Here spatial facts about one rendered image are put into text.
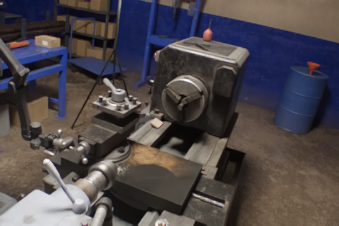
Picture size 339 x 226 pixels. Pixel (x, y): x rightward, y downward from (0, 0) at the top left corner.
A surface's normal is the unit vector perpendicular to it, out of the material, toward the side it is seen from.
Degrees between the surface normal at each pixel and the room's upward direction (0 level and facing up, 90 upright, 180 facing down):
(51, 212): 0
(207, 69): 90
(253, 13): 90
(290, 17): 90
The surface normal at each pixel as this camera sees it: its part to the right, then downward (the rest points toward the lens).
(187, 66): -0.36, 0.32
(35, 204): 0.16, -0.91
